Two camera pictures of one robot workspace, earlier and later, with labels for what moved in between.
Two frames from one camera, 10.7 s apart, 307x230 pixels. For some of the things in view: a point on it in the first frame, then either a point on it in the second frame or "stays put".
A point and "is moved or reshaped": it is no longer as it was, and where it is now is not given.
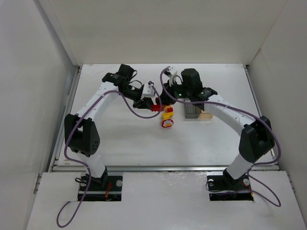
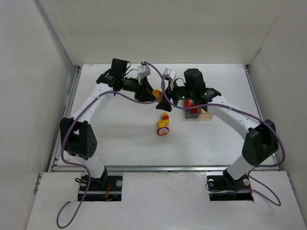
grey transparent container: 191,111 stays put
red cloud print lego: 167,123 -> 163,131
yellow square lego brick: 167,115 -> 162,122
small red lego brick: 168,110 is moved or reshaped
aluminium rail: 163,169 stays put
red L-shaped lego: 157,108 -> 193,110
